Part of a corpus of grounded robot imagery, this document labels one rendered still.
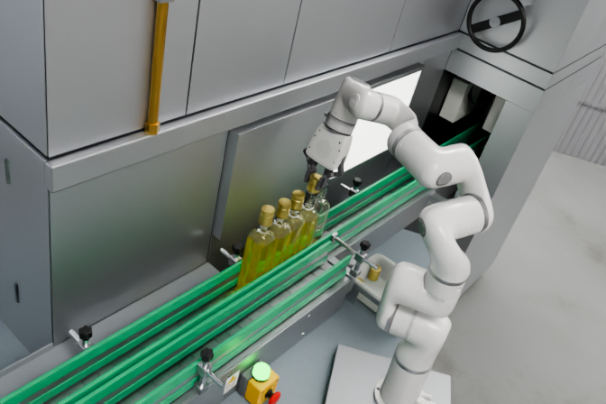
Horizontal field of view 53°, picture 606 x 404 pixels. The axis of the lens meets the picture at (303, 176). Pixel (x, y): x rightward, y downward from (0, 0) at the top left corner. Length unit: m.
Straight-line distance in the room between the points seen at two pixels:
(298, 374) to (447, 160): 0.74
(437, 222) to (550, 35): 1.13
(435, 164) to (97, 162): 0.67
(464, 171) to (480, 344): 1.89
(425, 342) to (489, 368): 1.61
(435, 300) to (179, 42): 0.76
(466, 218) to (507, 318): 2.08
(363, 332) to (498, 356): 1.36
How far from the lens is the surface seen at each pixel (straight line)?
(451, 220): 1.26
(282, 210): 1.53
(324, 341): 1.79
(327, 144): 1.54
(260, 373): 1.54
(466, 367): 2.99
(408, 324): 1.44
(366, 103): 1.42
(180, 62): 1.26
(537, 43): 2.25
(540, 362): 3.22
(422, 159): 1.28
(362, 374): 1.70
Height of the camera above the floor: 2.07
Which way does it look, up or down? 34 degrees down
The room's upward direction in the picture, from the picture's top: 15 degrees clockwise
